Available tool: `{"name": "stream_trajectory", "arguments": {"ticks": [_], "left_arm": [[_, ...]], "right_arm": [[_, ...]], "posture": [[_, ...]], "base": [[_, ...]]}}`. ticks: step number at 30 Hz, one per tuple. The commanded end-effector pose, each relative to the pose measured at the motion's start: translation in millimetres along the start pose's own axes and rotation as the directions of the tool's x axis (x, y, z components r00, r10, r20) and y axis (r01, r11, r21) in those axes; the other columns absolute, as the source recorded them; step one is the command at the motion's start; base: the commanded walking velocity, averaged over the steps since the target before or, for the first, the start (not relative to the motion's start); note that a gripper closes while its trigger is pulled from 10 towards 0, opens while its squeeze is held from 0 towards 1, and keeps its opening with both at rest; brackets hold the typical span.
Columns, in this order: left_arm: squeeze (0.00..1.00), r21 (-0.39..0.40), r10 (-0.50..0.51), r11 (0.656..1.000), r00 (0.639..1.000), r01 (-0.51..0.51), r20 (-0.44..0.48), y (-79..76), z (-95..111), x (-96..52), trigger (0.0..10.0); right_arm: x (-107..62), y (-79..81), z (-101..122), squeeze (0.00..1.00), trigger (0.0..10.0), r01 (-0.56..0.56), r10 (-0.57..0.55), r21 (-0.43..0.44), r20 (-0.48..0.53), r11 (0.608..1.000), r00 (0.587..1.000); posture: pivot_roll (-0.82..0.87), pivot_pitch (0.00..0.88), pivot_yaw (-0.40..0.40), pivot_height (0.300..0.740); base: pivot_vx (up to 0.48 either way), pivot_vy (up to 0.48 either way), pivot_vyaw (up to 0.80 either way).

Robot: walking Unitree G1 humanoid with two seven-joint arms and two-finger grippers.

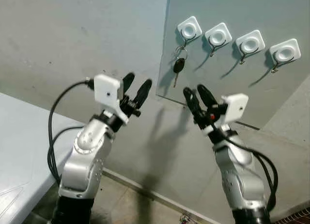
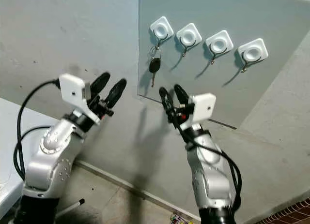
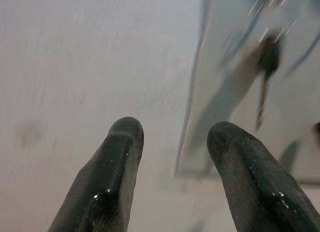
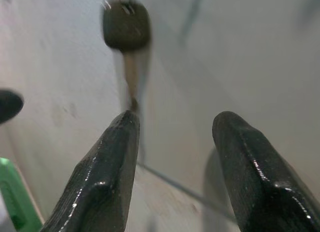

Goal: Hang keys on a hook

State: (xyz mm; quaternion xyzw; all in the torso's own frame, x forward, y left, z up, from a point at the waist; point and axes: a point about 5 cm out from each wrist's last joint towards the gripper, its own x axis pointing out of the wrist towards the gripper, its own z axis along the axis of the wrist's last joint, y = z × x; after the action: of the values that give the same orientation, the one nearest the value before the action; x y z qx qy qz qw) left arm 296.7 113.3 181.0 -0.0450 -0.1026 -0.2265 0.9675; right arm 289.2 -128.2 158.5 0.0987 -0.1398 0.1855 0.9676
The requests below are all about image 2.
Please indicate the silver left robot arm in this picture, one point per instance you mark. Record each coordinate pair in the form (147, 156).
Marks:
(48, 161)

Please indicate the white stick with black tip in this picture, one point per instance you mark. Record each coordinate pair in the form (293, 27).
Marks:
(70, 209)

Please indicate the black-headed car key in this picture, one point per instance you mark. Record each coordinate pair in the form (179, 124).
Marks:
(155, 65)

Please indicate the white table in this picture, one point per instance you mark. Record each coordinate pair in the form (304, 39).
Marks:
(7, 151)

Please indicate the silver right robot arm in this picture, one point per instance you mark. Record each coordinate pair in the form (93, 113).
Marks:
(210, 175)

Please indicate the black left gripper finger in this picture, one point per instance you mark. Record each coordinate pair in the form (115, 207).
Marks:
(100, 83)
(116, 92)

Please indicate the white square adhesive hook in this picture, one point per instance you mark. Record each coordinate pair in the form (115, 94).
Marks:
(189, 35)
(253, 52)
(161, 27)
(219, 42)

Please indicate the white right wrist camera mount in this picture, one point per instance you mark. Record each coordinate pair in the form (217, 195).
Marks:
(203, 107)

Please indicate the small multicoloured object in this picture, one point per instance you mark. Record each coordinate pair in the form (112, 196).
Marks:
(176, 218)

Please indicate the grey wall panel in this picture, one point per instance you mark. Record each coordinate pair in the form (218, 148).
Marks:
(247, 98)

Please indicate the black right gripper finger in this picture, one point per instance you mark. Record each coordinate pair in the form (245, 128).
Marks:
(167, 99)
(182, 96)

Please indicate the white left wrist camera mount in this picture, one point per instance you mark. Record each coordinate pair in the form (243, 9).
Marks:
(72, 91)

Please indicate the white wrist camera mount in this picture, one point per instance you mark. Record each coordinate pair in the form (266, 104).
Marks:
(203, 107)
(72, 91)

